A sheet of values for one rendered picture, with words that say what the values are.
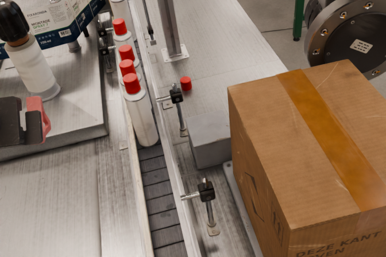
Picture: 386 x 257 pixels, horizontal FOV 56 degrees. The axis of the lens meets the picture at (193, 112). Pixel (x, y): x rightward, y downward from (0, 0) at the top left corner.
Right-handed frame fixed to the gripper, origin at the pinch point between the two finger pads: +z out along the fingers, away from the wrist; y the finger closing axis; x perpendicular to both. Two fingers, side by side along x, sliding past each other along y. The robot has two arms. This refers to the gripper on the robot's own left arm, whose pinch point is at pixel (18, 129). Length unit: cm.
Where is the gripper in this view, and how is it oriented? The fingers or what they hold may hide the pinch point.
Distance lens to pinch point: 64.3
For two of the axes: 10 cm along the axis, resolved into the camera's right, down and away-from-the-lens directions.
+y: -9.9, 1.4, 0.5
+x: 1.3, 9.8, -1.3
